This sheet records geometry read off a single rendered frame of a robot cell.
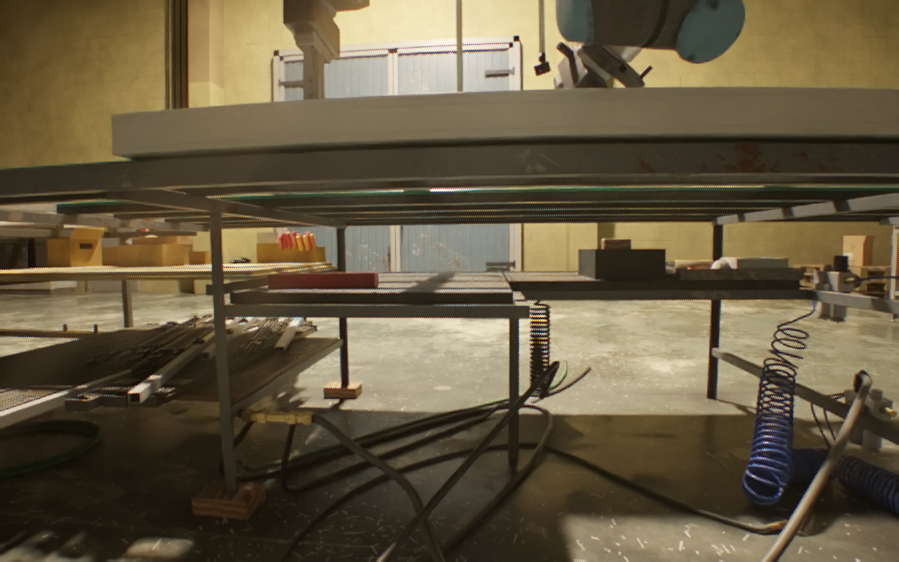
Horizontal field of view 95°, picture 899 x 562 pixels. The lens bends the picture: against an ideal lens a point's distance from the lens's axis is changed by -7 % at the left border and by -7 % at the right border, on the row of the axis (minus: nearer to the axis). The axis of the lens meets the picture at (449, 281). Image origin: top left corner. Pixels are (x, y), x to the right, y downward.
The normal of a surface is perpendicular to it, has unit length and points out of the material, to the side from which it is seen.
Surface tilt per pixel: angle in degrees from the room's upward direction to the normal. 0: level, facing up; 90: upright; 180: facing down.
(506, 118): 90
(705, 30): 137
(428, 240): 90
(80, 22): 90
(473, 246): 90
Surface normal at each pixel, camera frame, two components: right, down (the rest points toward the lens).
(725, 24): 0.16, 0.78
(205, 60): -0.09, 0.07
